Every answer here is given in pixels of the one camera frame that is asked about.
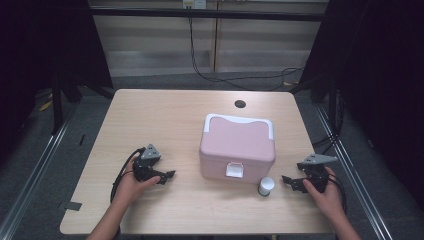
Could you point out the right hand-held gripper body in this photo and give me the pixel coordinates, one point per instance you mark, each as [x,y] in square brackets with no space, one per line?
[316,175]

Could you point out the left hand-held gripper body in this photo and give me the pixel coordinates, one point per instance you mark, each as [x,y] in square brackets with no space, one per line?
[145,165]

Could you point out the white round bottle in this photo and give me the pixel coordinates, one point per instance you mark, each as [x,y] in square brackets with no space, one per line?
[266,186]

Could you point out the pink lidded storage box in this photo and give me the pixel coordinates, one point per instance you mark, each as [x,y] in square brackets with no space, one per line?
[236,143]

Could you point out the person's right hand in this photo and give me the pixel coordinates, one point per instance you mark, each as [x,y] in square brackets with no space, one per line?
[330,200]

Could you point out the person's left hand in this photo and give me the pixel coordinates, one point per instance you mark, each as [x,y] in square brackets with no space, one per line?
[126,188]

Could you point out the small black floor tape strip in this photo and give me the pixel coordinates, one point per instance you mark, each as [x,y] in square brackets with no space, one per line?
[82,140]

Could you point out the grey floor tape piece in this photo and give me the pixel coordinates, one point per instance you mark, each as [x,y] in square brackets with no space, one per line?
[73,206]

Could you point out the black table grommet hole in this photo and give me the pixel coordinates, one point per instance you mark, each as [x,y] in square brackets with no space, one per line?
[240,103]

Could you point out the black metal stand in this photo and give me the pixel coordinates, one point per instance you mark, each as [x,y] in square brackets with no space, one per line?
[57,106]

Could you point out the yellow floor tape piece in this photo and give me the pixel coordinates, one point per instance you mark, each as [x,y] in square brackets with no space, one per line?
[45,106]

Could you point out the dark curtain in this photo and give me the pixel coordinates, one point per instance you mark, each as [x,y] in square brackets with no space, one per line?
[383,66]
[33,50]

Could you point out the black horizontal bar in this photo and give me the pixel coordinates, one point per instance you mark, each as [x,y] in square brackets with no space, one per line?
[166,13]

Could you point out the metal floor rail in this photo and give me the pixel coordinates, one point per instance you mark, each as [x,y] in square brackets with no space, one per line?
[353,180]
[33,176]

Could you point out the white wall outlet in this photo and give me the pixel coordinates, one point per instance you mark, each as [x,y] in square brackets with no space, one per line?
[195,4]

